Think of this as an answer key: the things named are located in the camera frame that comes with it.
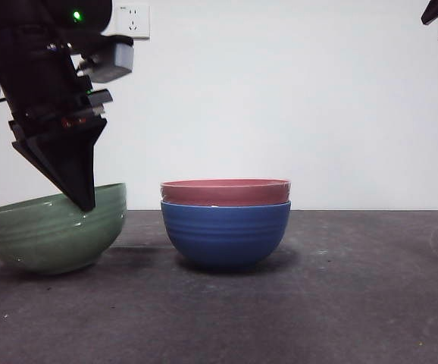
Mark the green ribbed bowl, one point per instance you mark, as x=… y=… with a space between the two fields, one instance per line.
x=44 y=235

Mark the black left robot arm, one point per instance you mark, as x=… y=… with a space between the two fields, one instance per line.
x=33 y=76

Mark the red ribbed bowl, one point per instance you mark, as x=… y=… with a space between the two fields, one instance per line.
x=223 y=193

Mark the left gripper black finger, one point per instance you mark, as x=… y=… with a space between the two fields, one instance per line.
x=48 y=170
x=77 y=163

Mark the white wall socket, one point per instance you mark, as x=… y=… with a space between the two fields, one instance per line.
x=137 y=22

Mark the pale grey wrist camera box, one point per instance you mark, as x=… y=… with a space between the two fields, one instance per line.
x=122 y=57

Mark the blue ribbed bowl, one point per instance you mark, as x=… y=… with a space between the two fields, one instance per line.
x=224 y=235

